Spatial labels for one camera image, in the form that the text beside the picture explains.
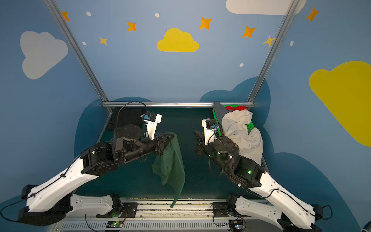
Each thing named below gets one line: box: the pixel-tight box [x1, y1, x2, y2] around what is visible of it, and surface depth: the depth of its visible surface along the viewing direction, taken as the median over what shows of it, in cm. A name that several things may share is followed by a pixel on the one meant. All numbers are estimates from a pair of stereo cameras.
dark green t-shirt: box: [152, 131, 186, 208], surface depth 61 cm
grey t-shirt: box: [214, 101, 234, 129], surface depth 113 cm
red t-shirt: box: [225, 105, 248, 111], surface depth 114 cm
